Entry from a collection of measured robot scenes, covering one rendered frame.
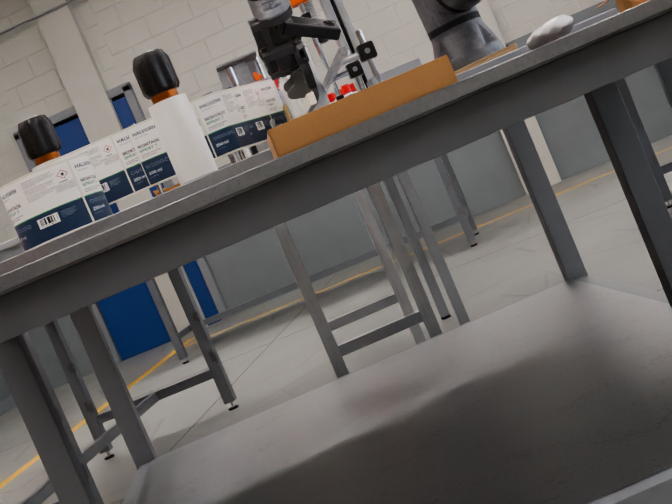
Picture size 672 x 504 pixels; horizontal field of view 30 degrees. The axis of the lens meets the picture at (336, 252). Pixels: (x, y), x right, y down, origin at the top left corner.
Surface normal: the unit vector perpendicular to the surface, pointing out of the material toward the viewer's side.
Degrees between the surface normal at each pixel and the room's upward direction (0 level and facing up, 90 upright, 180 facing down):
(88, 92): 90
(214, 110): 90
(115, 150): 90
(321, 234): 90
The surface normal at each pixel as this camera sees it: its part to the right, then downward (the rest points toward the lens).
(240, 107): 0.84, -0.33
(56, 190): 0.25, -0.04
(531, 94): 0.06, 0.04
